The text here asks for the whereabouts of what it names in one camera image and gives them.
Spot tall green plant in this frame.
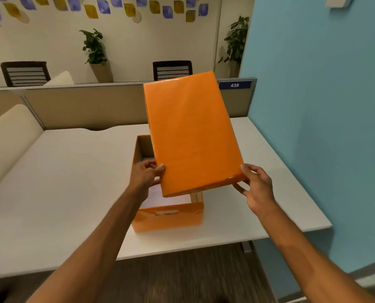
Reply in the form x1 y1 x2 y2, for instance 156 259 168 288
218 16 250 78

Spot person's right forearm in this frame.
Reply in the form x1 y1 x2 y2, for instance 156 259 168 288
259 200 375 303

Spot beige desk partition panel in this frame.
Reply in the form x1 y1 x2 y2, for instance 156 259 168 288
0 78 257 131

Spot orange box lid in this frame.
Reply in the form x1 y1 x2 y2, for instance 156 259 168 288
143 71 247 198

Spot white wall fixture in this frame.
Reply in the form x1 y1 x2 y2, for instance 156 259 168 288
325 0 354 9

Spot black slatted chair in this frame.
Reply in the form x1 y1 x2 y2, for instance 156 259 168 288
152 60 193 81
0 61 51 87

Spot blue number plate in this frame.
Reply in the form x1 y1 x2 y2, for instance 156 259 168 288
218 80 252 90

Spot orange cardboard box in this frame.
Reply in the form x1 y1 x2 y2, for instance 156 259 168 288
131 135 205 233

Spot blue and yellow wall decals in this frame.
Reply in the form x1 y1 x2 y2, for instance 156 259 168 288
0 0 209 26

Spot person's left hand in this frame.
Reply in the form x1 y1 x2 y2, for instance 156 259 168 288
128 159 166 198

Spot white paper sheet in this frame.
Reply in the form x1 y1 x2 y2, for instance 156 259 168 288
140 183 192 209

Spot person's right hand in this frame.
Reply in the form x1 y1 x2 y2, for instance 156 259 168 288
232 163 276 217

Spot person's left forearm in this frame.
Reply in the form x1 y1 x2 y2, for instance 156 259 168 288
26 185 144 303

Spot potted green plant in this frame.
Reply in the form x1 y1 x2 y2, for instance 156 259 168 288
79 28 114 84

